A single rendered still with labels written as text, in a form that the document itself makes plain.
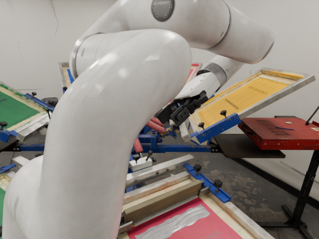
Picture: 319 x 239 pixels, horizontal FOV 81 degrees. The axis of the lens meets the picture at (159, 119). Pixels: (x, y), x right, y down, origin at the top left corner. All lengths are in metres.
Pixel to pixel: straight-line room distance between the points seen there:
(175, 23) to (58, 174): 0.21
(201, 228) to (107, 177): 0.81
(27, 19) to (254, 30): 4.54
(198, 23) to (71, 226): 0.26
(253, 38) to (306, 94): 2.20
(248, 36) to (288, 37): 2.28
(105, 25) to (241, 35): 0.24
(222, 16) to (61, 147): 0.28
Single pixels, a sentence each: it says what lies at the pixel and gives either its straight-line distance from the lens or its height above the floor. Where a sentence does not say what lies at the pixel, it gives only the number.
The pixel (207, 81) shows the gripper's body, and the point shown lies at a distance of 0.47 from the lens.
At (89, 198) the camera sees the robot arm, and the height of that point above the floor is 1.56.
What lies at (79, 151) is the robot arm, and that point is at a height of 1.61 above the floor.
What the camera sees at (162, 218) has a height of 0.96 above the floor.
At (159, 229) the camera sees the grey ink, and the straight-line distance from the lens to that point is 0.94.
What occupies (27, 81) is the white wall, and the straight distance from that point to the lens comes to 4.77.
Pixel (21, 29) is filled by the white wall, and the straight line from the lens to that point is 4.74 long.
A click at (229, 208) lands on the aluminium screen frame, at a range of 1.03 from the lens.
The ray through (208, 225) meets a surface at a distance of 0.98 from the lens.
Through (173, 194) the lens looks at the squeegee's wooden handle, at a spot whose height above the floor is 1.06.
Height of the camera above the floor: 1.69
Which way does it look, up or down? 20 degrees down
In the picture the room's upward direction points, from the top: straight up
